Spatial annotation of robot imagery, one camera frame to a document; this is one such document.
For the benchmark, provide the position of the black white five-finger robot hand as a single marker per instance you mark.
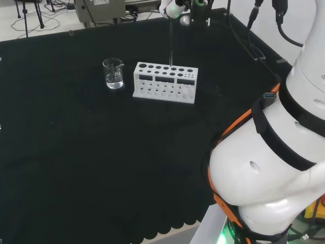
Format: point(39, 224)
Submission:
point(174, 8)

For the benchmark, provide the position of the clear glass rod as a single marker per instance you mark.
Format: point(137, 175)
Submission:
point(171, 38)

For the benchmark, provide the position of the white test tube rack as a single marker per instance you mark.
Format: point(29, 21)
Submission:
point(162, 97)

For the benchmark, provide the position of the grey equipment box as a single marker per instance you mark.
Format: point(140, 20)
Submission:
point(101, 10)

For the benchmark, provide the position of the clear glass beaker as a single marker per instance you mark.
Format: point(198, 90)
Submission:
point(114, 82)

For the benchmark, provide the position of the black tripod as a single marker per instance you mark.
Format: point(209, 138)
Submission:
point(38, 15)

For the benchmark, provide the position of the black bench cloth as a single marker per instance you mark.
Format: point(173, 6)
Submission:
point(76, 152)

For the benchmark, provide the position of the yellow stop button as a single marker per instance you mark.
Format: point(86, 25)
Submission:
point(311, 211)

